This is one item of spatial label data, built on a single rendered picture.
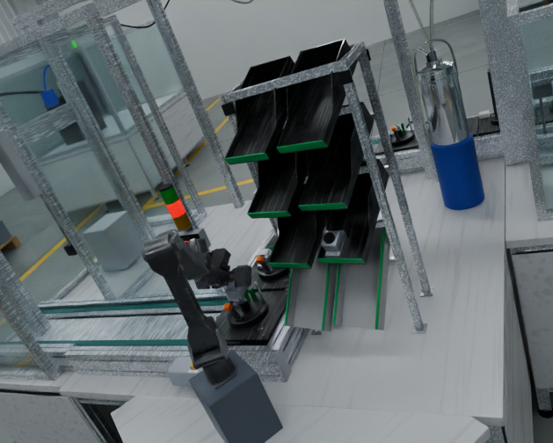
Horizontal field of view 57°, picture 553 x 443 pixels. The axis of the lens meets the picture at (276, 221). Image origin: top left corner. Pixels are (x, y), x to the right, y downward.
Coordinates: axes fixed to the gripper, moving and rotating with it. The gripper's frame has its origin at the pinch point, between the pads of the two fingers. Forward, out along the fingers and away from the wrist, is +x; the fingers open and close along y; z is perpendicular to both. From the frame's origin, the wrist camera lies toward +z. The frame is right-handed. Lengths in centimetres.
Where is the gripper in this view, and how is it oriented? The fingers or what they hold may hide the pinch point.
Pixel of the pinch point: (233, 279)
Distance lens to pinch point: 161.0
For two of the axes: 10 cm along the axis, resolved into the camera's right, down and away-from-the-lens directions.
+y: -8.7, 1.3, 4.8
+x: 5.0, 2.1, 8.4
